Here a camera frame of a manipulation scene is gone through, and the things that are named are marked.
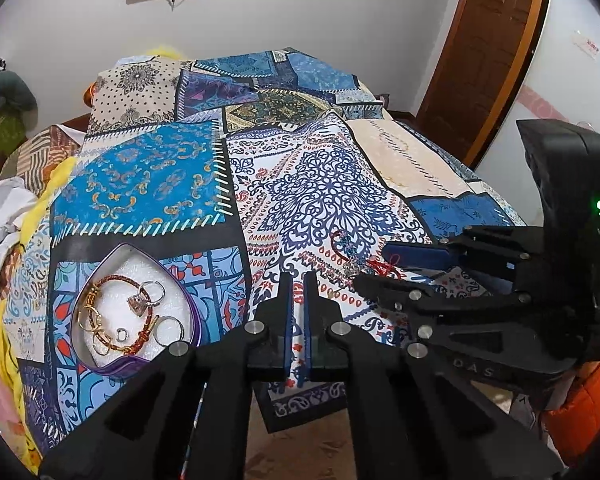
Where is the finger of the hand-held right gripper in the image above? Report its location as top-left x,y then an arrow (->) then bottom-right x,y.
352,271 -> 554,356
381,225 -> 544,283

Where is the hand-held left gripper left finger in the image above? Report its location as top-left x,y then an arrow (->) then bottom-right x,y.
39,271 -> 294,480

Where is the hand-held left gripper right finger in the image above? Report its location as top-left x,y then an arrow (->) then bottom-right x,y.
302,270 -> 567,480

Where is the red string bracelet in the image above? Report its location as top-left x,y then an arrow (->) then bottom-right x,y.
330,230 -> 406,281

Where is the red braided bracelet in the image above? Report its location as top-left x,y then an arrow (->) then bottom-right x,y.
77,282 -> 161,357

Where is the cluster of metal rings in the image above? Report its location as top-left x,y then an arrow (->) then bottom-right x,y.
77,280 -> 187,358

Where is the purple heart-shaped tin box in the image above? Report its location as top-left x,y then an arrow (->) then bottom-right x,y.
71,243 -> 204,375

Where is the blue patchwork blanket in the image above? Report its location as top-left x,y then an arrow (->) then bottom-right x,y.
0,47 -> 531,480

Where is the brown wooden door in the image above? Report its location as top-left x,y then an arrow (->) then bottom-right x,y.
415,0 -> 541,160

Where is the yellow cloth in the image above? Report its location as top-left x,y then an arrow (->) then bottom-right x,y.
0,155 -> 77,473

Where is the orange patterned bed sheet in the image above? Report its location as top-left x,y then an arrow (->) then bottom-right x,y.
4,124 -> 87,197

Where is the pink cloth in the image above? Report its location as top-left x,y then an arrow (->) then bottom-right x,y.
0,344 -> 37,463

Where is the white cloth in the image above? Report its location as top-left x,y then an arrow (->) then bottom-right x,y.
0,177 -> 42,311

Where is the green patterned cloth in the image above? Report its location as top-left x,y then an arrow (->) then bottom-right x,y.
0,109 -> 29,187

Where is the dark grey garment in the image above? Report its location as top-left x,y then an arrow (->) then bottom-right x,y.
0,70 -> 39,112

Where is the wooden bed frame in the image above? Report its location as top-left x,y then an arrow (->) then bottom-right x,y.
54,112 -> 92,134

